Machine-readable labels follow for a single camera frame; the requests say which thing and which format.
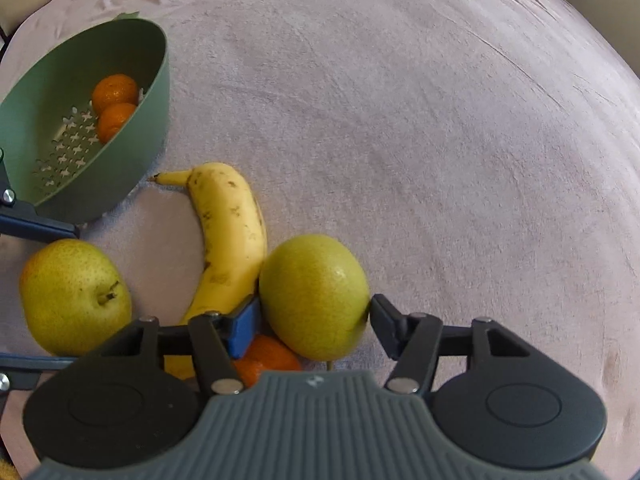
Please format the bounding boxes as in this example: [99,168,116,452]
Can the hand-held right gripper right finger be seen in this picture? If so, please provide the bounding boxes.
[369,294,546,395]

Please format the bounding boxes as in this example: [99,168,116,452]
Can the green pear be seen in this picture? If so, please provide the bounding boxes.
[258,234,372,362]

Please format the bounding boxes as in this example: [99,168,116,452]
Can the yellow-green pear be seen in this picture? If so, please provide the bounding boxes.
[19,239,133,358]

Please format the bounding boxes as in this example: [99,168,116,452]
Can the yellow banana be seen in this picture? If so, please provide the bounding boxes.
[148,162,268,381]

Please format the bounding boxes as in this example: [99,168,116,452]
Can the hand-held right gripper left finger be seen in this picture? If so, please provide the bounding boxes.
[82,294,263,395]

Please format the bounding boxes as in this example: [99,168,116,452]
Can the purple blanket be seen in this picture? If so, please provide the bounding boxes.
[0,0,640,476]

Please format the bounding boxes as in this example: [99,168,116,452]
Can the tangerine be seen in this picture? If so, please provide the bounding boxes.
[91,74,140,111]
[232,334,304,388]
[96,103,138,145]

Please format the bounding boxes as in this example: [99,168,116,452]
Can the green colander bowl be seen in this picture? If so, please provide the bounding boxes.
[0,14,171,225]

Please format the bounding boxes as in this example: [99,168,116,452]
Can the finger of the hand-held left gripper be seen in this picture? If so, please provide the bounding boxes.
[0,147,81,241]
[0,352,77,396]

